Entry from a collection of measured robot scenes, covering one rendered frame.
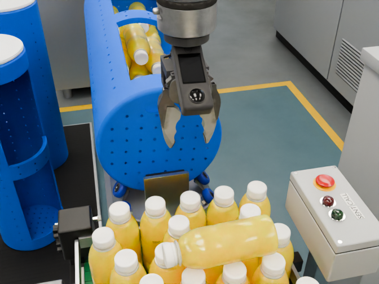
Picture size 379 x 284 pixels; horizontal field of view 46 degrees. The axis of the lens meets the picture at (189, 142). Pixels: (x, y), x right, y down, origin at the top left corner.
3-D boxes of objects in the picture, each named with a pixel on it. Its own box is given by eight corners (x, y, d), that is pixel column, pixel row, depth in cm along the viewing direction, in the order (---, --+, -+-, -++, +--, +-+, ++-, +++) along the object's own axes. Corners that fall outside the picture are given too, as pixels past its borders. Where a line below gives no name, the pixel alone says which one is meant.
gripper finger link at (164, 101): (178, 123, 77) (190, 79, 73) (180, 129, 76) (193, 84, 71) (151, 120, 76) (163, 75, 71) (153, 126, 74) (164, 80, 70)
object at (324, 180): (328, 176, 89) (329, 172, 88) (336, 188, 86) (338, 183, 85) (312, 179, 88) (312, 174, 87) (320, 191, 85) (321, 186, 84)
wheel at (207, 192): (205, 183, 104) (199, 187, 104) (210, 196, 100) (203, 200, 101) (216, 192, 107) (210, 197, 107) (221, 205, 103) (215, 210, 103)
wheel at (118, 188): (127, 177, 108) (120, 174, 106) (129, 189, 104) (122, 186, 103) (117, 190, 109) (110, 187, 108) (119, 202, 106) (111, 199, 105)
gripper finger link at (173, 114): (167, 132, 83) (178, 89, 78) (172, 151, 78) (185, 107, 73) (150, 131, 82) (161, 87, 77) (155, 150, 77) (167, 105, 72)
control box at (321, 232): (326, 199, 98) (335, 163, 92) (376, 273, 82) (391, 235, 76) (283, 206, 96) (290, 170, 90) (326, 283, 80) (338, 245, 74)
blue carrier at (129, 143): (157, 45, 179) (162, -28, 163) (214, 188, 110) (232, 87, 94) (84, 44, 172) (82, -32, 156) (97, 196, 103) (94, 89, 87)
